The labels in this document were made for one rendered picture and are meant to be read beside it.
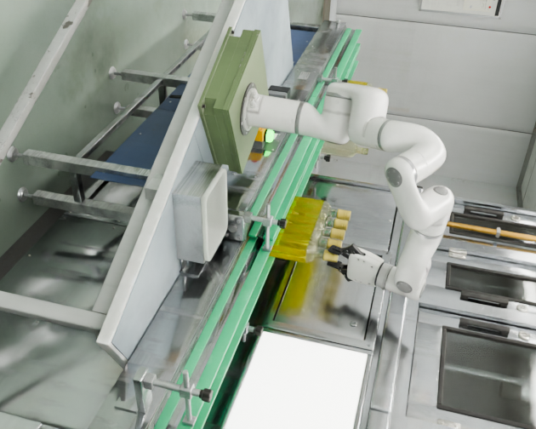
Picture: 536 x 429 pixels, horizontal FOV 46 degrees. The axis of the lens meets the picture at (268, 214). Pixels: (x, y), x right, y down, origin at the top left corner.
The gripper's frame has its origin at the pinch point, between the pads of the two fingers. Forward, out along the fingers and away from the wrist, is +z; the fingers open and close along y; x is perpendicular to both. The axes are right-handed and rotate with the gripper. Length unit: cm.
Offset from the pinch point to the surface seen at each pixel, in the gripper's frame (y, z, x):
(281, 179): 13.3, 26.3, -11.5
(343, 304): -12.5, -6.7, 5.4
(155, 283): 15, 28, 51
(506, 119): -225, 38, -598
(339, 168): -317, 218, -524
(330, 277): -12.6, 2.2, -3.7
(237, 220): 14.2, 25.3, 16.0
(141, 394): 13, 9, 79
